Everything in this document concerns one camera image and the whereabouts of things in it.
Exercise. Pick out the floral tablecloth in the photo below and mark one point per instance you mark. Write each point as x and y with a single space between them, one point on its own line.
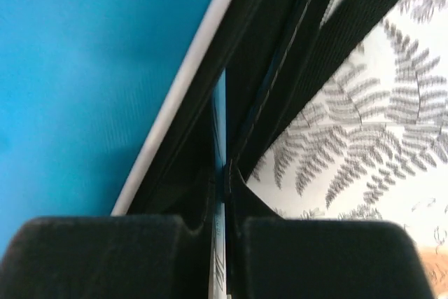
372 142

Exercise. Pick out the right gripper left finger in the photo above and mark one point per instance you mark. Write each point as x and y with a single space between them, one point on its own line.
164 255

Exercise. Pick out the blue racket bag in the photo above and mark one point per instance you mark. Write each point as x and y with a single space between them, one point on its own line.
113 107

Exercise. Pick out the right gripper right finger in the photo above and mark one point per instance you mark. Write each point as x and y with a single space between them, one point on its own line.
272 257

